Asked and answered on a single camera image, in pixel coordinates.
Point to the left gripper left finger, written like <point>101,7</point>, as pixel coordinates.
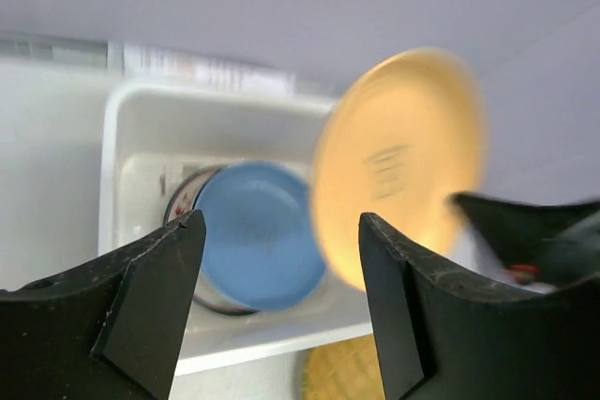
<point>111,328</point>

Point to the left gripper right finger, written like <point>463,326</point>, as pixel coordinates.
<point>445,332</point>

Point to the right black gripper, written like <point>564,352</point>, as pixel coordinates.
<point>515,233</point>

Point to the round bamboo tray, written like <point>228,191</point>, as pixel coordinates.
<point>346,369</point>

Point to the white green-rimmed plate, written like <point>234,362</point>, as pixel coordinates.
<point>181,202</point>

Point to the yellow plastic plate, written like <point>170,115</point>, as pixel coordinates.
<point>407,135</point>

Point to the light blue plate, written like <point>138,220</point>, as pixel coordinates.
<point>259,249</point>

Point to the white plastic bin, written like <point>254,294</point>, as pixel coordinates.
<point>154,135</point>

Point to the aluminium frame rail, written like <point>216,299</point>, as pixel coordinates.
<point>136,60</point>

